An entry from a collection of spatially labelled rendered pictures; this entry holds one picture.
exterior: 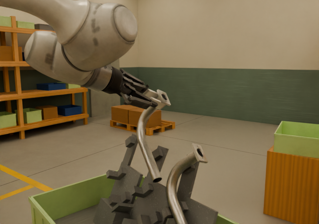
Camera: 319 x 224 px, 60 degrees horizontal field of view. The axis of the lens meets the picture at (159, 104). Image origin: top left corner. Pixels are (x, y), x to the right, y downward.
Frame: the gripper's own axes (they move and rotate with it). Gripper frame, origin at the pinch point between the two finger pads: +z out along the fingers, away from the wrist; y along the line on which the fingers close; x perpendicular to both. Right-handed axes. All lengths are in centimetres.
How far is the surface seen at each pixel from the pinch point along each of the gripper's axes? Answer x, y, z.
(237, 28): 10, 418, 455
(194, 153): -5.6, -23.7, 1.4
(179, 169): 1.7, -24.4, 2.4
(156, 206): 18.6, -27.5, 8.7
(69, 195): 50, -9, -2
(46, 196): 51, -10, -10
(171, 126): 224, 253, 367
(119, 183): 34.6, -11.3, 10.0
